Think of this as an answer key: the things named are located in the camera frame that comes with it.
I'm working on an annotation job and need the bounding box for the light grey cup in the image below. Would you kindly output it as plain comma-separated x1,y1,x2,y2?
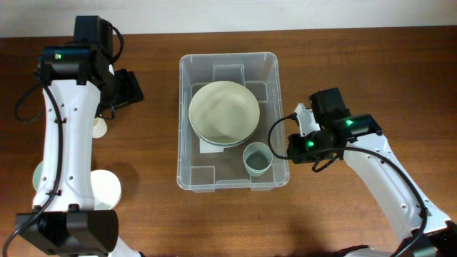
243,142,273,170

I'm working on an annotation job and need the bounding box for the mint green cup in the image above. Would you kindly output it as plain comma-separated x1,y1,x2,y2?
245,166,271,177

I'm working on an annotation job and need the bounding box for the dark blue bowl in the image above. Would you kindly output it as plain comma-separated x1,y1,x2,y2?
192,127,258,148

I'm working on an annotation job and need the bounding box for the cream bowl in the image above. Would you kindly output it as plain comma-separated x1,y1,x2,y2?
188,81,261,143

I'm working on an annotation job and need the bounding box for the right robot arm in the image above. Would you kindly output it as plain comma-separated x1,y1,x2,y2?
287,88,456,256

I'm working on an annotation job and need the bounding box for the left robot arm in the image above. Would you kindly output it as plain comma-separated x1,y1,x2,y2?
14,16,144,256

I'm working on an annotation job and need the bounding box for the cream white cup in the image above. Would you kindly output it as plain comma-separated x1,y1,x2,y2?
92,118,108,138

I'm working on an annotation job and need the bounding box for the white small bowl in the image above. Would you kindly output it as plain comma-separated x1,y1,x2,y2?
91,170,121,211

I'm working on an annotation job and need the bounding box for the white label in bin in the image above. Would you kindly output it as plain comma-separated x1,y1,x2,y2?
199,138,224,153

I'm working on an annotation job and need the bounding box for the clear plastic storage bin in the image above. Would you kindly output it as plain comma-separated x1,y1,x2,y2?
176,52,290,192

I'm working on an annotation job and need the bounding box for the mint green small bowl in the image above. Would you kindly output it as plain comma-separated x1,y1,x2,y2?
32,161,43,191

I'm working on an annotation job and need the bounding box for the right black cable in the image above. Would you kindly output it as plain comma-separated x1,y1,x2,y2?
267,113,429,257

